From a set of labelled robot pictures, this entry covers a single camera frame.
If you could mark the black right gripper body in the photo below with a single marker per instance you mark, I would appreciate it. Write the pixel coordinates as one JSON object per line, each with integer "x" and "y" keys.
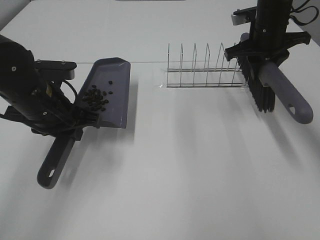
{"x": 269, "y": 27}

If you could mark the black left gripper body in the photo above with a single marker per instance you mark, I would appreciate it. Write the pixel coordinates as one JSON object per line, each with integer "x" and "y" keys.
{"x": 34, "y": 100}

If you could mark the purple hand brush black bristles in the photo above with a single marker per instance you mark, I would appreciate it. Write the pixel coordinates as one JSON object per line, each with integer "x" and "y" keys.
{"x": 260, "y": 68}

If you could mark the pile of coffee beans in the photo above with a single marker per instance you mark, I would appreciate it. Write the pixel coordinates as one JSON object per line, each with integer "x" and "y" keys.
{"x": 96, "y": 98}

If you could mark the purple plastic dustpan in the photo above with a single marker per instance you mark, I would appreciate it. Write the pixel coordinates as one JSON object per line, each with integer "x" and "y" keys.
{"x": 111, "y": 73}

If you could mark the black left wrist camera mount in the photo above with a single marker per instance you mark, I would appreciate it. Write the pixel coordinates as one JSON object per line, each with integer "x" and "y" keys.
{"x": 64, "y": 70}

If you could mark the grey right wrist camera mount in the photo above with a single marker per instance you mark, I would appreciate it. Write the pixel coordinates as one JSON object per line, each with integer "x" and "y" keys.
{"x": 243, "y": 16}

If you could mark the metal wire dish rack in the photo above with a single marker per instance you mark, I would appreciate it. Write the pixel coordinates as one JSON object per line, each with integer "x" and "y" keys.
{"x": 203, "y": 71}

